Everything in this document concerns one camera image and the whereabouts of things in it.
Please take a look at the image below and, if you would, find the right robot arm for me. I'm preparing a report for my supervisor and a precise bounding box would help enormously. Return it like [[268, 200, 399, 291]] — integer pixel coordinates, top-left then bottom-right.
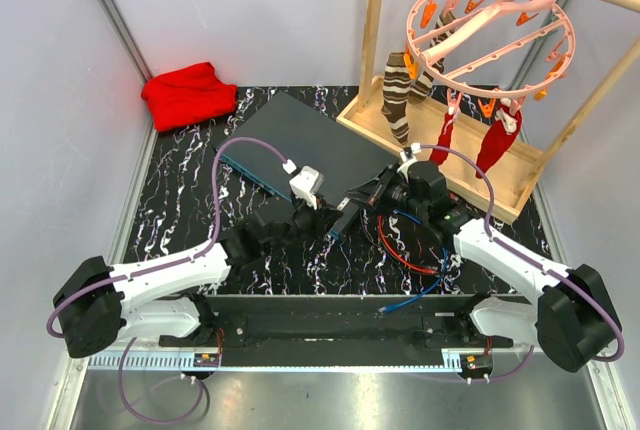
[[346, 160, 625, 373]]

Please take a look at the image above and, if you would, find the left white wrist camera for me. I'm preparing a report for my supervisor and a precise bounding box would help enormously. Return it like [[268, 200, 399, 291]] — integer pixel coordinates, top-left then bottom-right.
[[289, 166, 324, 210]]

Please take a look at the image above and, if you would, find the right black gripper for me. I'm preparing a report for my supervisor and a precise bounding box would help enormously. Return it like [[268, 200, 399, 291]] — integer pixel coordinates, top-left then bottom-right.
[[345, 165, 428, 220]]

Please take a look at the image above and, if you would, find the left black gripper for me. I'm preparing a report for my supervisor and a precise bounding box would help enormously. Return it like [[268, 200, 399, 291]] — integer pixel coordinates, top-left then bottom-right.
[[264, 193, 343, 257]]

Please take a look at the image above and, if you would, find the brown striped sock front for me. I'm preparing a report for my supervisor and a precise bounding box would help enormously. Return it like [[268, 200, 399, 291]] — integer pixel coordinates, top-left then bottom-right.
[[381, 52, 412, 145]]

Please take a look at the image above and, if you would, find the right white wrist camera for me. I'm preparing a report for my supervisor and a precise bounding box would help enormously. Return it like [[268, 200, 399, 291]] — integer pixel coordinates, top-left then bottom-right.
[[400, 142, 422, 163]]

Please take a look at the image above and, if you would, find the red sock right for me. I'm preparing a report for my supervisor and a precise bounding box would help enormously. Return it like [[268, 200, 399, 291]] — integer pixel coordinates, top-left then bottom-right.
[[476, 111, 522, 173]]

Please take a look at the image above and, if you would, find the wooden drying rack frame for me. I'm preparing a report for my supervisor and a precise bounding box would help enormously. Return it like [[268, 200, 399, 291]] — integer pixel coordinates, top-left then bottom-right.
[[336, 0, 640, 224]]

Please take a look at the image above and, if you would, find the brown striped sock back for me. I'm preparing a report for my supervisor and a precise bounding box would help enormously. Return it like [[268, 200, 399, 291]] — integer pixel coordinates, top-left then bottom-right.
[[408, 10, 456, 104]]

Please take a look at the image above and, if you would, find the black ethernet cable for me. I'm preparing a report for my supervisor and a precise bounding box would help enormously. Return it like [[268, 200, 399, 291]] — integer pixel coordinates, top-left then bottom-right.
[[359, 168, 451, 276]]

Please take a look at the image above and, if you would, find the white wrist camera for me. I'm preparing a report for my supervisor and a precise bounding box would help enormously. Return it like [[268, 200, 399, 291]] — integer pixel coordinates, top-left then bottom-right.
[[400, 142, 422, 163], [289, 166, 324, 210]]

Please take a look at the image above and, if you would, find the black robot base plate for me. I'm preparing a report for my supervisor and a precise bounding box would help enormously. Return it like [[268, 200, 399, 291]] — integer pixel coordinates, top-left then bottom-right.
[[157, 292, 581, 369]]

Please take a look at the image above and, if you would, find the red sock left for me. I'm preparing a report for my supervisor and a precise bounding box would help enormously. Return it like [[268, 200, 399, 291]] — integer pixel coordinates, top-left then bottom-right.
[[429, 104, 460, 165]]

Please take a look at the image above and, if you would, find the red ethernet cable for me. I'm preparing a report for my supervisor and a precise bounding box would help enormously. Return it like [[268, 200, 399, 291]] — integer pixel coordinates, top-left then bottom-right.
[[377, 214, 446, 276]]

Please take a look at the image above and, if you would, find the red folded cloth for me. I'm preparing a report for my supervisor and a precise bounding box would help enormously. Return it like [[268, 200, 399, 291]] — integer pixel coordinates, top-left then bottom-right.
[[141, 62, 237, 133]]

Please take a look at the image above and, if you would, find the red sock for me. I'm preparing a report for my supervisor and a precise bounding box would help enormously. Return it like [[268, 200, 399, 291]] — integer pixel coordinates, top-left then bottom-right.
[[476, 111, 522, 173], [429, 104, 460, 165]]

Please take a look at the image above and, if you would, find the dark blue network switch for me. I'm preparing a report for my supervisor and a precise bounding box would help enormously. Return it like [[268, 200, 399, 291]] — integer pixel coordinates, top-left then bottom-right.
[[221, 92, 397, 228]]

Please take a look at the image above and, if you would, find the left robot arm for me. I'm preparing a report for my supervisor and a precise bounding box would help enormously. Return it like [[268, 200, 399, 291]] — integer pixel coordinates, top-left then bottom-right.
[[46, 200, 345, 359]]

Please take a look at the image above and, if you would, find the brown striped sock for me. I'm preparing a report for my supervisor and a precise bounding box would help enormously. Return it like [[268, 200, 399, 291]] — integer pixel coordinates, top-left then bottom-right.
[[381, 52, 412, 145], [408, 10, 456, 104]]

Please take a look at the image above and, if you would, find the pink round clip hanger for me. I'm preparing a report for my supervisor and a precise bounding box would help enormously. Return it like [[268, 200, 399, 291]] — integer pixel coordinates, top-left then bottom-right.
[[405, 0, 576, 109]]

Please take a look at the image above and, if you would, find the silver SFP transceiver plug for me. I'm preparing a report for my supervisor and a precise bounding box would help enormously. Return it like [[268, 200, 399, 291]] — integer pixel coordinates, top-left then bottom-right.
[[337, 197, 350, 211]]

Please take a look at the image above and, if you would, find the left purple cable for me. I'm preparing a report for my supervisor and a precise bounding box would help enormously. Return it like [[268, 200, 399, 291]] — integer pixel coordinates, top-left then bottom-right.
[[46, 137, 296, 424]]

